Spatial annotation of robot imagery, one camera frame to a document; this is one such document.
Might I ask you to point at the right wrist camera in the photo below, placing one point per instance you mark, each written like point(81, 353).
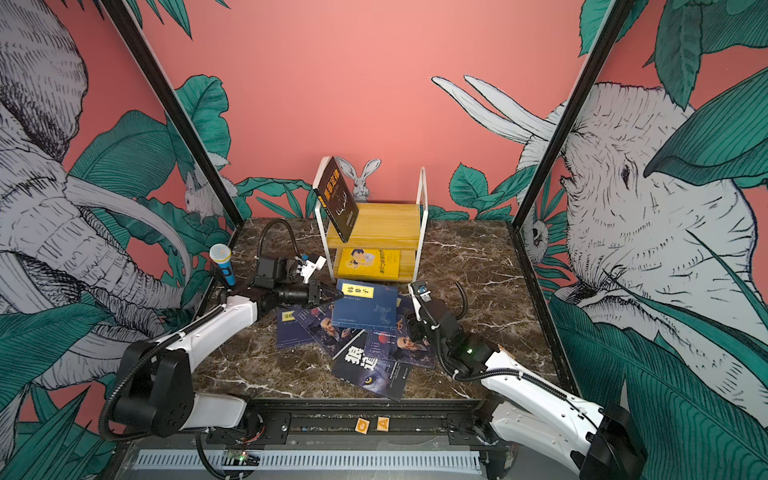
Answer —
point(421, 290)

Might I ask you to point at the orange tag A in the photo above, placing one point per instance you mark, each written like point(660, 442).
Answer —
point(383, 424)

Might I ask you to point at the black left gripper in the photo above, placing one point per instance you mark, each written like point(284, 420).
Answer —
point(314, 292)

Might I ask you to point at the blue teal microphone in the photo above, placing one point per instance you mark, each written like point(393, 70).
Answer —
point(221, 254)

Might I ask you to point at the blue book yellow label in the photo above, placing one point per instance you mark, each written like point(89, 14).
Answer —
point(289, 332)
point(366, 306)

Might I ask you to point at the yellow cover book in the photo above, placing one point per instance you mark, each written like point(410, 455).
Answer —
point(369, 264)

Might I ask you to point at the white metal wooden shelf rack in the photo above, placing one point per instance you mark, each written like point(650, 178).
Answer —
point(388, 226)

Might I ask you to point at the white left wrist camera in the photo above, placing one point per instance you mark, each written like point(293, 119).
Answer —
point(309, 264)

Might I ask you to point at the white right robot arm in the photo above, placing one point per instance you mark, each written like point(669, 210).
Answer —
point(591, 440)

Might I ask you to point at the black frame post right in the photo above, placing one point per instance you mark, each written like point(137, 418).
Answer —
point(611, 26)

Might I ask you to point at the black frame post left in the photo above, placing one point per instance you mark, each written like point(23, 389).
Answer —
point(122, 18)

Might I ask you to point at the dark wolf cover book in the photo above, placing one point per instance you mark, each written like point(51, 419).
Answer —
point(383, 378)

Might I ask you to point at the white slotted cable duct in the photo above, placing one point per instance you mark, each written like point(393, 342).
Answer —
point(318, 460)

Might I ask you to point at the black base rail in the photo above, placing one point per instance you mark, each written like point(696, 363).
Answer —
point(270, 421)

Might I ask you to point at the orange tag G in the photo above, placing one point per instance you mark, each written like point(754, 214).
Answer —
point(362, 426)

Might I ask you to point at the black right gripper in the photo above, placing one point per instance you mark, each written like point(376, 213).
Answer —
point(417, 314)

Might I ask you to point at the dark brown book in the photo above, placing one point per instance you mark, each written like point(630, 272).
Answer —
point(335, 197)

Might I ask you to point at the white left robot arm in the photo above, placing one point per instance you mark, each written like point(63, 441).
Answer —
point(154, 394)

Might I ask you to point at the black frame post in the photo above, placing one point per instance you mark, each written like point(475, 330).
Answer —
point(611, 26)
point(122, 18)

